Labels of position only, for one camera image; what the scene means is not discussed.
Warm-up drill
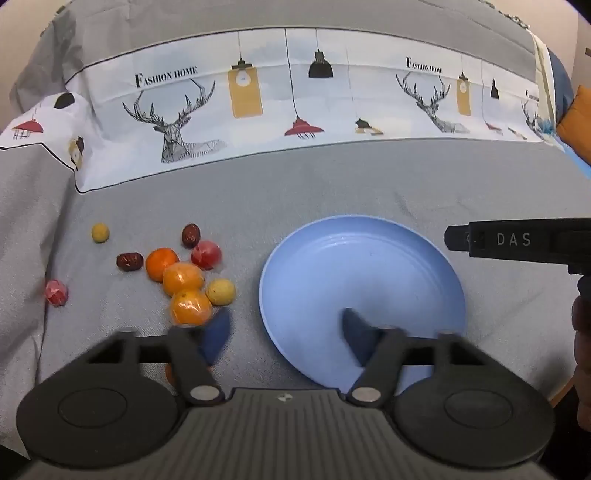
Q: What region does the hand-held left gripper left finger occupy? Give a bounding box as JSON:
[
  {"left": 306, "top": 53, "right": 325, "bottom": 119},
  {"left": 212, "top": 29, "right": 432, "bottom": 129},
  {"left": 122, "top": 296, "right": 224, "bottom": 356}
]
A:
[{"left": 85, "top": 308, "right": 232, "bottom": 405}]

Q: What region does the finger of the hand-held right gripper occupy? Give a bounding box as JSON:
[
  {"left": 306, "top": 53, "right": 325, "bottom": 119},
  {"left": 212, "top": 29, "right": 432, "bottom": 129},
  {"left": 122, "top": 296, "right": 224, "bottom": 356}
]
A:
[{"left": 444, "top": 224, "right": 469, "bottom": 256}]

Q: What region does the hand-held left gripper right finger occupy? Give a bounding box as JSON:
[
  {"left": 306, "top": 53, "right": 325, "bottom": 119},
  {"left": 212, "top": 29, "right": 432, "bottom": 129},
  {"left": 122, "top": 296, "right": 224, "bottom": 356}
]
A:
[{"left": 342, "top": 308, "right": 492, "bottom": 408}]

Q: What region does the blue plate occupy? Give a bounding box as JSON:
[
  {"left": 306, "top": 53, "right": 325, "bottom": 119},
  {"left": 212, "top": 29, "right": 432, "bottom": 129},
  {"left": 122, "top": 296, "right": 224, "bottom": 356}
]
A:
[{"left": 259, "top": 215, "right": 467, "bottom": 388}]

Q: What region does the red fruit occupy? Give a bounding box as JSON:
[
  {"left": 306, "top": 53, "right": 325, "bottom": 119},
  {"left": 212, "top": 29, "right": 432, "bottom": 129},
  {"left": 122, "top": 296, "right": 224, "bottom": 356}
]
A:
[
  {"left": 45, "top": 279, "right": 69, "bottom": 307},
  {"left": 191, "top": 240, "right": 222, "bottom": 271}
]

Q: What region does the person's right hand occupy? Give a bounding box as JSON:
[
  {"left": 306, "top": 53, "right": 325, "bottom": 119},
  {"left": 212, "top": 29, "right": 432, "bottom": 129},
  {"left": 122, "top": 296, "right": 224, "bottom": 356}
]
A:
[{"left": 571, "top": 295, "right": 591, "bottom": 432}]

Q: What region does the orange cushion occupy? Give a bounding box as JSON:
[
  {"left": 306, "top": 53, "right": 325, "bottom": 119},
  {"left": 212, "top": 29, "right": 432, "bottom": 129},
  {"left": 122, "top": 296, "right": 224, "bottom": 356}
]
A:
[{"left": 556, "top": 85, "right": 591, "bottom": 167}]

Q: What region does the grey printed pillow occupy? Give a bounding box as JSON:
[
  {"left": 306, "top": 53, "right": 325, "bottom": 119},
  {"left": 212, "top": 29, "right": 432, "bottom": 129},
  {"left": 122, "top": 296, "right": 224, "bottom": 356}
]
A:
[{"left": 0, "top": 46, "right": 93, "bottom": 195}]

